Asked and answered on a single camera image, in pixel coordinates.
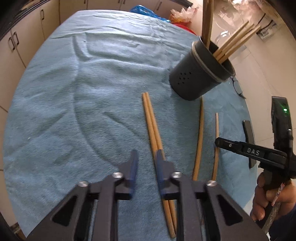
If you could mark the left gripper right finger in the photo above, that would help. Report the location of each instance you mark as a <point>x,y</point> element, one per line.
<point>204,207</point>

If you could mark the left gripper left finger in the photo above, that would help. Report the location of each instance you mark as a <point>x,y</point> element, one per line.
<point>90,210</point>

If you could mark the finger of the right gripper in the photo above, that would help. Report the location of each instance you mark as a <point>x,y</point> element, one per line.
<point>233,146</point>

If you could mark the wooden chopstick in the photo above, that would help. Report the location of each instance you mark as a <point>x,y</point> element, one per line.
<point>228,41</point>
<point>237,44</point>
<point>210,12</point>
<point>205,22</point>
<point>156,125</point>
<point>199,143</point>
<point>216,157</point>
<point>244,29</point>
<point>152,129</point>

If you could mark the person right hand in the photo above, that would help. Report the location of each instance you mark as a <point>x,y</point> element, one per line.
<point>262,198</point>

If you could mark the black phone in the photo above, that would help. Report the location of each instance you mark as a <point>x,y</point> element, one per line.
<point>249,138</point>

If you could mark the black eyeglasses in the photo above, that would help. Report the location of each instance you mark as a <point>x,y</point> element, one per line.
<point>237,87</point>

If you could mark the black utensil holder cup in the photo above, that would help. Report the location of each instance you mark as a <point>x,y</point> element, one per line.
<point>199,72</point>

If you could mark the glass beer mug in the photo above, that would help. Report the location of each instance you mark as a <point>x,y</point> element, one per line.
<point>223,35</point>

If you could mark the blue table cloth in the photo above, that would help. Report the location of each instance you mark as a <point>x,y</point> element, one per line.
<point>77,114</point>

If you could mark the red plastic basin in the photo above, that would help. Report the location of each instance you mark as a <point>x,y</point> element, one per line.
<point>184,27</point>

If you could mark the orange trash bin with bag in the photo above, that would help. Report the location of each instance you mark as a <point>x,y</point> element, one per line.
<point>182,16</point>

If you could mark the blue plastic bag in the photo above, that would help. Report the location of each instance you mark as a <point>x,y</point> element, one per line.
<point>142,10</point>

